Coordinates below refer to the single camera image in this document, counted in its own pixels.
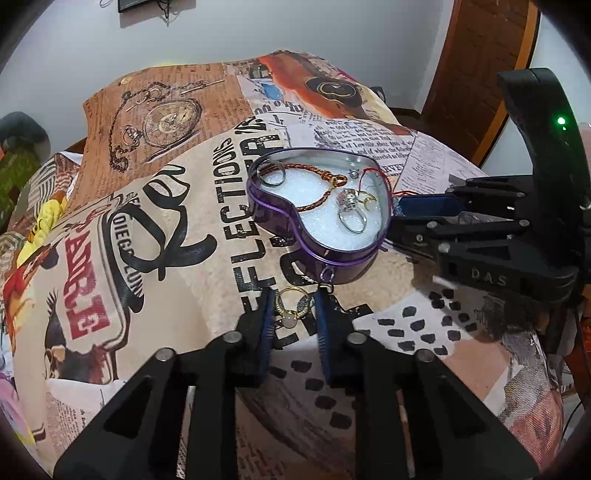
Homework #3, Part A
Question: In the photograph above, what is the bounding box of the gold ring with white stone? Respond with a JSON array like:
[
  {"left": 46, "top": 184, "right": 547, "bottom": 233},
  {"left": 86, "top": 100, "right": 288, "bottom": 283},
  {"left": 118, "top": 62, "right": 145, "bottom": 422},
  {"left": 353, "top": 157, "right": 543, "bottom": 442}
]
[{"left": 276, "top": 286, "right": 309, "bottom": 328}]

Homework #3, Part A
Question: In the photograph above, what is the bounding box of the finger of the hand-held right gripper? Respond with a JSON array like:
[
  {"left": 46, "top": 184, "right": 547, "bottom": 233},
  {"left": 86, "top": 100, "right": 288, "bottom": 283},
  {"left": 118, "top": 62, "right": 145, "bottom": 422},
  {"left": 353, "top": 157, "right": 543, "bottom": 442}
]
[
  {"left": 385, "top": 216, "right": 532, "bottom": 265},
  {"left": 396, "top": 176, "right": 533, "bottom": 219}
]

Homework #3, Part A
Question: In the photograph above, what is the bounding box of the braided brown bracelet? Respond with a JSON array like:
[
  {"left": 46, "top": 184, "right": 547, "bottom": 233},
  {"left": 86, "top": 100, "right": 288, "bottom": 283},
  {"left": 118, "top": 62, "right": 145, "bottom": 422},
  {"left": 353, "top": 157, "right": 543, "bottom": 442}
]
[{"left": 283, "top": 162, "right": 348, "bottom": 213}]

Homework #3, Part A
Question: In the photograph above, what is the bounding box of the dark silver band ring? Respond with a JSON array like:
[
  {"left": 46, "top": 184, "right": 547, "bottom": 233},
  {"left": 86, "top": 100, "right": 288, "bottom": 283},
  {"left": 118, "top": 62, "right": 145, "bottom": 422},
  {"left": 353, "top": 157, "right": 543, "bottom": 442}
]
[{"left": 257, "top": 159, "right": 285, "bottom": 186}]

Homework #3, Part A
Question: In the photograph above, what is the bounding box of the large silver ring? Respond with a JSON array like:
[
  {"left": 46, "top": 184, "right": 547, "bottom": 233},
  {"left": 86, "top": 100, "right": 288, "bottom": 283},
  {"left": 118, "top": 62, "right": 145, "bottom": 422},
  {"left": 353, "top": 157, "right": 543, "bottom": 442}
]
[{"left": 338, "top": 204, "right": 370, "bottom": 234}]

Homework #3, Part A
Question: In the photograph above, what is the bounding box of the yellow duck-print cloth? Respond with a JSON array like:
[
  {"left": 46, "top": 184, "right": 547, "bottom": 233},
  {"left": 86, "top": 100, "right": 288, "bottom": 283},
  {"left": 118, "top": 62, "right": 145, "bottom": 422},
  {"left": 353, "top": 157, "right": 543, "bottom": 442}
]
[{"left": 16, "top": 196, "right": 66, "bottom": 267}]

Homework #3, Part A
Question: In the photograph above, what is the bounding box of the white heart-print wardrobe door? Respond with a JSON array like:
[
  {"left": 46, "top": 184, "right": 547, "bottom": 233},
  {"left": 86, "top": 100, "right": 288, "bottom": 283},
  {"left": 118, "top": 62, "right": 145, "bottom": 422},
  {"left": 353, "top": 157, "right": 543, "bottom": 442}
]
[{"left": 480, "top": 9, "right": 591, "bottom": 178}]

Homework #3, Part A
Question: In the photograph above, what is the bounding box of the green patterned bag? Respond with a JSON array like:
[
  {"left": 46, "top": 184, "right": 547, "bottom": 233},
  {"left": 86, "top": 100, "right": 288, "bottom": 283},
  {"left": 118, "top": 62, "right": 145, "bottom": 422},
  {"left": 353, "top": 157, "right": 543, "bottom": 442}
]
[{"left": 0, "top": 148, "right": 38, "bottom": 223}]

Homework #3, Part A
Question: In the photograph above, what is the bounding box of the grey cushion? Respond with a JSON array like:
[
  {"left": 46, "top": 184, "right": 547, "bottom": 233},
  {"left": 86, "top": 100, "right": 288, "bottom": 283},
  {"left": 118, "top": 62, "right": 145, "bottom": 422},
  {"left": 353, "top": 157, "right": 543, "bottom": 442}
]
[{"left": 0, "top": 111, "right": 51, "bottom": 154}]

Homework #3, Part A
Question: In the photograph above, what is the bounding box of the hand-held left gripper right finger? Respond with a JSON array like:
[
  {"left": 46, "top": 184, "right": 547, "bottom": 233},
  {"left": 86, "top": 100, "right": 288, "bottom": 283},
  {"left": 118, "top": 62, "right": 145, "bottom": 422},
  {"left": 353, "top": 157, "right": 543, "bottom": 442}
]
[{"left": 315, "top": 291, "right": 539, "bottom": 480}]

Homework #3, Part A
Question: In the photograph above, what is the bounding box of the purple heart-shaped tin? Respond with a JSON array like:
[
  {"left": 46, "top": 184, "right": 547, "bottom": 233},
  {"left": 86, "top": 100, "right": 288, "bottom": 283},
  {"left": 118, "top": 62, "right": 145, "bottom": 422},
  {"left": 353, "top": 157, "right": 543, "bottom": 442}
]
[{"left": 245, "top": 147, "right": 394, "bottom": 284}]

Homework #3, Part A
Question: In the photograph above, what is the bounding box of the newspaper print blanket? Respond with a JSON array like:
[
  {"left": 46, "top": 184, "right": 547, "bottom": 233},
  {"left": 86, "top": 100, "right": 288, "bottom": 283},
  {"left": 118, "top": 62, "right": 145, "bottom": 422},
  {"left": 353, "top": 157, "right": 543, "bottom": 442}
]
[{"left": 0, "top": 48, "right": 570, "bottom": 480}]

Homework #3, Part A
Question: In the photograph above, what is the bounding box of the striped patchwork quilt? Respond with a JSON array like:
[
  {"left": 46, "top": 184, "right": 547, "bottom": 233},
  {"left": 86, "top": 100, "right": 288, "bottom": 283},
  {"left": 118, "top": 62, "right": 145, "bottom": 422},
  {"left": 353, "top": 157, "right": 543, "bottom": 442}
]
[{"left": 0, "top": 152, "right": 85, "bottom": 288}]

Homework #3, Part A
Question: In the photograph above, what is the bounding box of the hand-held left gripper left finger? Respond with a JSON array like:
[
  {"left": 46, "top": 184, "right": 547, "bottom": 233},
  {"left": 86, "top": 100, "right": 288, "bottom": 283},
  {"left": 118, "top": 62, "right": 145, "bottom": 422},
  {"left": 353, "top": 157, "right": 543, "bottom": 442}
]
[{"left": 53, "top": 288, "right": 274, "bottom": 480}]

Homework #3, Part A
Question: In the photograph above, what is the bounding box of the red string bracelet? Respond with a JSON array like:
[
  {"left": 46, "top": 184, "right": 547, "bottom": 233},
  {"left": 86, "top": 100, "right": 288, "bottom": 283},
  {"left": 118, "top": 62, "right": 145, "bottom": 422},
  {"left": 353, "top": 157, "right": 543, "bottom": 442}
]
[{"left": 359, "top": 167, "right": 417, "bottom": 200}]

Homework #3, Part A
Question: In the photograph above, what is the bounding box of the brown wooden door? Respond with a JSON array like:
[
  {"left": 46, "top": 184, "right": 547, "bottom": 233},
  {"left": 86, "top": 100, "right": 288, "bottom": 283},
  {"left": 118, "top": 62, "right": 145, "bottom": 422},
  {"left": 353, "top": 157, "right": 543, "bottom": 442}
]
[{"left": 420, "top": 0, "right": 541, "bottom": 165}]

